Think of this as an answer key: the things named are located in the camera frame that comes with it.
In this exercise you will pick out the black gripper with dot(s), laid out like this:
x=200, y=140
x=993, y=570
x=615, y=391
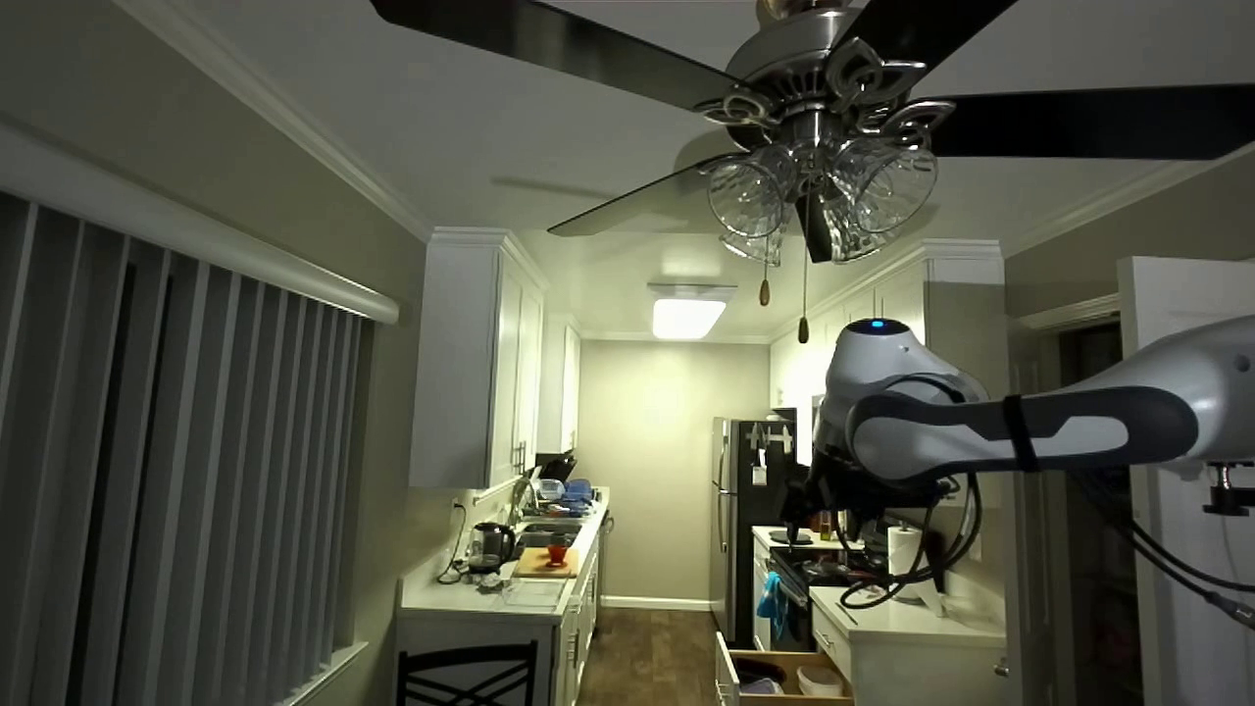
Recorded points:
x=866, y=485

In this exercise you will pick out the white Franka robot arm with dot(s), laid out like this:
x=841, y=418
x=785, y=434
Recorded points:
x=1045, y=426

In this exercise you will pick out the white paper towel roll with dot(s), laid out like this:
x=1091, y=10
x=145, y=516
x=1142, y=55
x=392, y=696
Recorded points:
x=902, y=550

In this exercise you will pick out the kitchen stove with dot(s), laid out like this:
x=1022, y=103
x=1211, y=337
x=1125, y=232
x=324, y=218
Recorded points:
x=789, y=560

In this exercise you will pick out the black refrigerator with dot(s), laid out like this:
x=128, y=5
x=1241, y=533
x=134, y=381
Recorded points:
x=746, y=524

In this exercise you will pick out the blue hanging towel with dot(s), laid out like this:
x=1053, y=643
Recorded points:
x=775, y=608

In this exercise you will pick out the open wooden drawer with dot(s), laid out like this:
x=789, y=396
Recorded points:
x=779, y=677

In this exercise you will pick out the rectangular ceiling light panel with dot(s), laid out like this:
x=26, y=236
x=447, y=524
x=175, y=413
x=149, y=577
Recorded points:
x=688, y=315

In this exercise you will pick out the dark fan blade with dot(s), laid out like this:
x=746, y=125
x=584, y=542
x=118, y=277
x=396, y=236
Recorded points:
x=922, y=26
x=1098, y=121
x=560, y=49
x=815, y=232
x=628, y=205

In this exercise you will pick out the black coffee maker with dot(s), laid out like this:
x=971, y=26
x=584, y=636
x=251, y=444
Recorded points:
x=554, y=468

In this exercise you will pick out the small white upper cabinet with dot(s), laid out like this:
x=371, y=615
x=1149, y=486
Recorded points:
x=558, y=385

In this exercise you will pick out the orange cutting board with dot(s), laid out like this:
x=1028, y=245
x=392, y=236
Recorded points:
x=543, y=560

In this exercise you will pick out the white panel door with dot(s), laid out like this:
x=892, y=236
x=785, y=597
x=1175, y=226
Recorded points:
x=1180, y=300

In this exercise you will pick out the white base cabinet with counter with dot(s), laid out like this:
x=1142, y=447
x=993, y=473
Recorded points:
x=524, y=614

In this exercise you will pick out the dark electric kettle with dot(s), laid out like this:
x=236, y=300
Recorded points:
x=490, y=547

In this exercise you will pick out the ceiling fan motor housing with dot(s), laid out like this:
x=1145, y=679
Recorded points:
x=826, y=78

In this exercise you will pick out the tall white upper cabinet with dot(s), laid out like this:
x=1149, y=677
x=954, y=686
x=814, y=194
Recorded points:
x=456, y=366

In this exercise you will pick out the black metal chair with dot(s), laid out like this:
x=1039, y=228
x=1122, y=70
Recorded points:
x=465, y=677

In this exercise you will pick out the grey vertical blinds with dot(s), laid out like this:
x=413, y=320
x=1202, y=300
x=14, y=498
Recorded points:
x=196, y=494

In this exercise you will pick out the white blinds valance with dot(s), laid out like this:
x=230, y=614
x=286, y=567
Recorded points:
x=196, y=228

